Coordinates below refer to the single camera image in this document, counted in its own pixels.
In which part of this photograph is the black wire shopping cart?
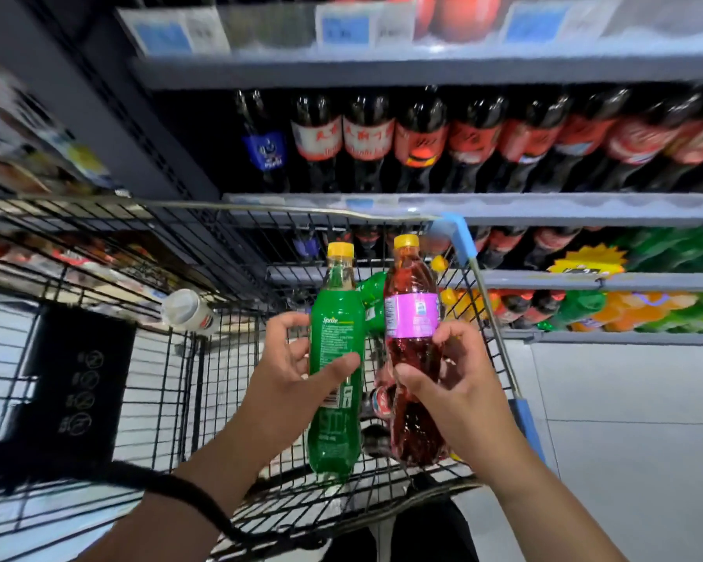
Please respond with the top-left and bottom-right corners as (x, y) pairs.
(0, 195), (548, 562)

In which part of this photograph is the person's right hand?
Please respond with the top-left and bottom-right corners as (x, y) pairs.
(394, 319), (529, 487)

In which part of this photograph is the row of shelf price tags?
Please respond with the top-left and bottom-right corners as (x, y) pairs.
(117, 0), (625, 61)

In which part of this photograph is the grey store shelving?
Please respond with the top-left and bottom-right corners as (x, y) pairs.
(0, 0), (703, 347)

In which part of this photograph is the white paper cup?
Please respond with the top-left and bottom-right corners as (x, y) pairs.
(160, 287), (222, 338)

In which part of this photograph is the red cola bottle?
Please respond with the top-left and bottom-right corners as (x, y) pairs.
(328, 0), (437, 42)
(431, 0), (504, 45)

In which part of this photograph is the person's left hand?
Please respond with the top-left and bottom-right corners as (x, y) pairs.
(237, 312), (361, 464)

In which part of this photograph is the green soda bottle yellow cap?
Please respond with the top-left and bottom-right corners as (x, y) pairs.
(305, 240), (369, 478)

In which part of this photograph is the pile of bottles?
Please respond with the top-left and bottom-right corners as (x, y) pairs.
(357, 254), (496, 466)

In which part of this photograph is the purple label bottle yellow cap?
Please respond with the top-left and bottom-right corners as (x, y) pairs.
(383, 233), (448, 468)

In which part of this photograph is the yellow starburst promo sign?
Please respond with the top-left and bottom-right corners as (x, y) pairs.
(551, 243), (630, 277)

